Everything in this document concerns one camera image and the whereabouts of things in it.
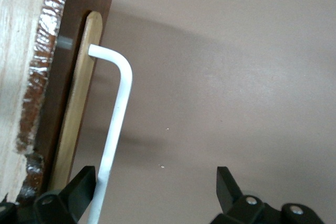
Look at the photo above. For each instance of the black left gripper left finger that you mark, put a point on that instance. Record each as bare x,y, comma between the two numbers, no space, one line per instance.
76,197

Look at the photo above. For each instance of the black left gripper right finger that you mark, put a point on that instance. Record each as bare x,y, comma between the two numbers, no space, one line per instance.
228,197

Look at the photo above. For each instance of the light wooden backing strip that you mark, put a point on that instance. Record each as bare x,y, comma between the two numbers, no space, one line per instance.
82,77

